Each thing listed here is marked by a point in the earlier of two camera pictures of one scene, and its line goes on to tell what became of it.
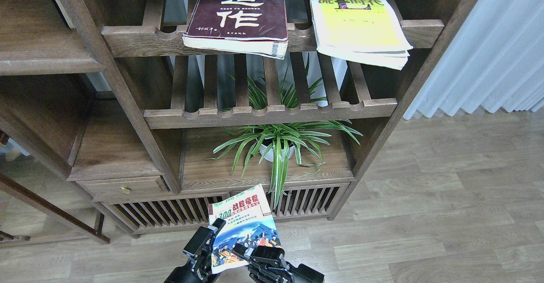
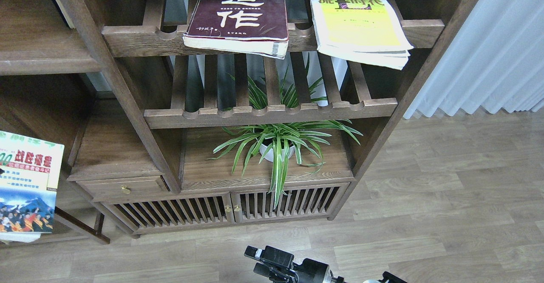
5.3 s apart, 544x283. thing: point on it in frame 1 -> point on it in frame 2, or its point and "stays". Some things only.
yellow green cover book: [358, 23] stays
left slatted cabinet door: [141, 216] stays
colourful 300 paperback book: [249, 222] -> [31, 172]
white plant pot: [270, 156] stays
